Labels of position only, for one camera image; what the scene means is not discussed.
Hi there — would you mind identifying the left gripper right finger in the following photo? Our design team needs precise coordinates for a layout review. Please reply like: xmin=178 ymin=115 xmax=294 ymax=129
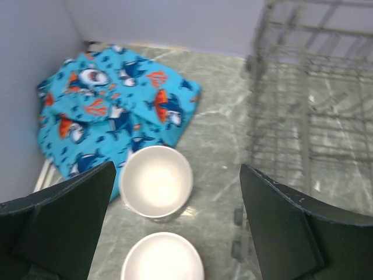
xmin=240 ymin=164 xmax=372 ymax=279

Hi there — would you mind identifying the white bowl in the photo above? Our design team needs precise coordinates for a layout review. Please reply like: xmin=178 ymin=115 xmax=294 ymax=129
xmin=120 ymin=232 xmax=205 ymax=280
xmin=119 ymin=146 xmax=193 ymax=219

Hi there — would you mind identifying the white bowl far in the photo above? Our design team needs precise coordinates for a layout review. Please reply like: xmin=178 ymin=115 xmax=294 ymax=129
xmin=119 ymin=146 xmax=193 ymax=219

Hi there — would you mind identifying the white bowl near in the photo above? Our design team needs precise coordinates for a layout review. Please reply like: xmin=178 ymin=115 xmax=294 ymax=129
xmin=120 ymin=232 xmax=205 ymax=280

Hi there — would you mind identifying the blue shark print cloth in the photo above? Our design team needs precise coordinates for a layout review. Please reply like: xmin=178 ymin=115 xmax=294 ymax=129
xmin=36 ymin=44 xmax=202 ymax=202

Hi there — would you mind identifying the grey wire dish rack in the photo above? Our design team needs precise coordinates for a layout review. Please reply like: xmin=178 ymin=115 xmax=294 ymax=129
xmin=247 ymin=1 xmax=372 ymax=262

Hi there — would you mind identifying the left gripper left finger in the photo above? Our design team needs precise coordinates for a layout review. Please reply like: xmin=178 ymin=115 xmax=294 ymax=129
xmin=1 ymin=162 xmax=116 ymax=279

